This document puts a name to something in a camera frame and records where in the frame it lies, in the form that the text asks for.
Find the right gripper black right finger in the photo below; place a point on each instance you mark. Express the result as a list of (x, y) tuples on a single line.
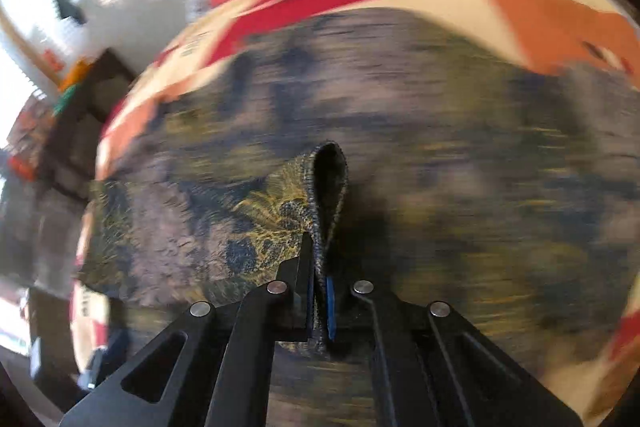
[(431, 367)]

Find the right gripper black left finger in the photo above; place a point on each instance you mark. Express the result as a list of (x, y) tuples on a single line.
[(211, 366)]

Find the dark floral patterned garment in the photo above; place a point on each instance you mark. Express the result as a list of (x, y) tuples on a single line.
[(405, 152)]

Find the dark wooden side cabinet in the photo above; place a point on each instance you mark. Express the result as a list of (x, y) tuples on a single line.
[(107, 82)]

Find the orange basket on cabinet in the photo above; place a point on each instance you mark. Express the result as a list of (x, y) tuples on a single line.
[(76, 74)]

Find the orange red cream fleece blanket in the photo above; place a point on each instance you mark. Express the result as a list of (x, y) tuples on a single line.
[(316, 382)]

